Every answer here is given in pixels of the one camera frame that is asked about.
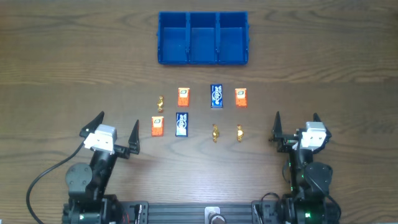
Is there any blue tray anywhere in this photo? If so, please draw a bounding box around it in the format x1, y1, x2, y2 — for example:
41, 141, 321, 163
157, 11, 250, 66

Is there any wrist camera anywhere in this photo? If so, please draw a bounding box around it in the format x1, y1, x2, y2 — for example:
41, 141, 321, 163
300, 121, 328, 149
83, 124, 118, 153

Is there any black cable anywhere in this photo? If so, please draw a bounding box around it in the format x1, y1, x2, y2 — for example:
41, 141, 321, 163
25, 141, 86, 224
310, 177, 343, 220

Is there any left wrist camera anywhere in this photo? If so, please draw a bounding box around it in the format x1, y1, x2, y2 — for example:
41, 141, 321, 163
83, 124, 118, 153

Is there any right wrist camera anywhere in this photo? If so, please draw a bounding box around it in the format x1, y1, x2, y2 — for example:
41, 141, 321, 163
300, 121, 328, 149

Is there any orange candy box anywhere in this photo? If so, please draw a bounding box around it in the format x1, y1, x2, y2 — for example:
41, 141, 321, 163
234, 88, 248, 108
177, 87, 191, 108
150, 116, 165, 138

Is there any mounting rail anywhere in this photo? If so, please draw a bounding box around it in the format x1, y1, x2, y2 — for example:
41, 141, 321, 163
62, 201, 340, 224

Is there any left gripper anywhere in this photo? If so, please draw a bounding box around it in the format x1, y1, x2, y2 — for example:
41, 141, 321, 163
79, 111, 141, 159

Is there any blue candy pack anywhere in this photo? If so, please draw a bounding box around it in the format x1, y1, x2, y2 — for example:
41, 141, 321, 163
175, 111, 189, 138
210, 83, 224, 110

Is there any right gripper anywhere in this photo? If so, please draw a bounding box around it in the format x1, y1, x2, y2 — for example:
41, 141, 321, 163
269, 111, 332, 152

